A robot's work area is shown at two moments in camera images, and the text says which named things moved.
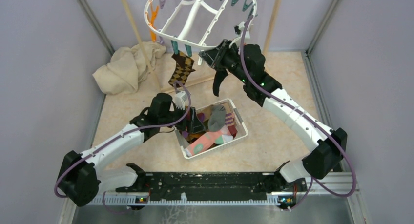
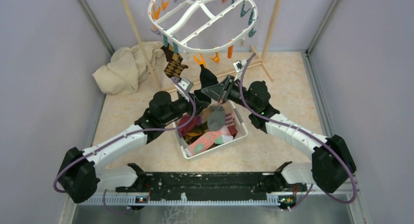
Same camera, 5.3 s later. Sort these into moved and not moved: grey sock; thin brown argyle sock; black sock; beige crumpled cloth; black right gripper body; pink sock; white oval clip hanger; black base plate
Moved: black right gripper body; black sock; thin brown argyle sock
Not moved: pink sock; black base plate; grey sock; white oval clip hanger; beige crumpled cloth
